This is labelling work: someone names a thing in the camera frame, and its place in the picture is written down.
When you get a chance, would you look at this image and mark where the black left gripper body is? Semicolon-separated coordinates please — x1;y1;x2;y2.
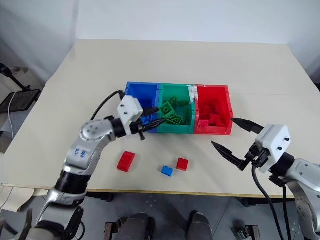
130;114;154;141

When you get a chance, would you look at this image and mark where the red plastic bin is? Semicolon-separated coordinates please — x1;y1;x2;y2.
193;84;235;137

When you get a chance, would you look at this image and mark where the dark rounded shape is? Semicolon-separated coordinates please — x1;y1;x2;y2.
115;212;156;240
187;210;214;240

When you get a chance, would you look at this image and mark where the white tape strip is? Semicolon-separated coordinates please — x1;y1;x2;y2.
188;84;199;105

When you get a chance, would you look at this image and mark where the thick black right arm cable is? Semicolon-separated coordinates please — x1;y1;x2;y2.
250;163;285;240

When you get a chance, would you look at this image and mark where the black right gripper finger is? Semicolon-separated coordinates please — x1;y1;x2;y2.
230;117;265;134
210;140;248;173

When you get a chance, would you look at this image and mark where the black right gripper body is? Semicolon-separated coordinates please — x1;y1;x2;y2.
243;143;273;174

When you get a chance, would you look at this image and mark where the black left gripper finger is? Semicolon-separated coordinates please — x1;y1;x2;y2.
144;118;167;133
141;106;160;117

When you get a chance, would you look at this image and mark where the large red building block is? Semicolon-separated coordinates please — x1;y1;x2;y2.
117;150;137;173

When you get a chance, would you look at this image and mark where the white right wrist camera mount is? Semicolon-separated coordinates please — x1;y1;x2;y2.
254;123;293;174

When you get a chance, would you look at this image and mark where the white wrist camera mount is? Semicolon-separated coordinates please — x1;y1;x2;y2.
117;95;144;136
254;123;293;174

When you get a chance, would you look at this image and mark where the blue plastic bin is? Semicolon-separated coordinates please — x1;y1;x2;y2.
124;81;162;134

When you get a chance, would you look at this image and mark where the beige cardboard sheet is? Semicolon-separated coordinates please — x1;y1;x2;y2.
0;184;49;214

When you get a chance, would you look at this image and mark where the green plastic bin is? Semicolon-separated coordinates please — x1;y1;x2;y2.
157;82;197;135

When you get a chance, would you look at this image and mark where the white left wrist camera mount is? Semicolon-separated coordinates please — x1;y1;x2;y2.
117;95;144;136

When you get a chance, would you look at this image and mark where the thin white cable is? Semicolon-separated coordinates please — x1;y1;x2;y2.
6;90;17;139

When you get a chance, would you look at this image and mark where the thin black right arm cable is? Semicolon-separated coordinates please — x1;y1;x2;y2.
281;184;293;240

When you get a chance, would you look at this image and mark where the black mesh stand base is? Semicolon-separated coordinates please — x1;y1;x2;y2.
0;88;42;115

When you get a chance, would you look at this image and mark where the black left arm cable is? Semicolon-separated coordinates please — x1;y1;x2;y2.
90;90;127;121

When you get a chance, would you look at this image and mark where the small blue building block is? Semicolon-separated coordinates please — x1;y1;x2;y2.
160;165;175;178

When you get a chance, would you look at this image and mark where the small red building block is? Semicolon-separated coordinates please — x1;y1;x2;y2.
175;157;190;172

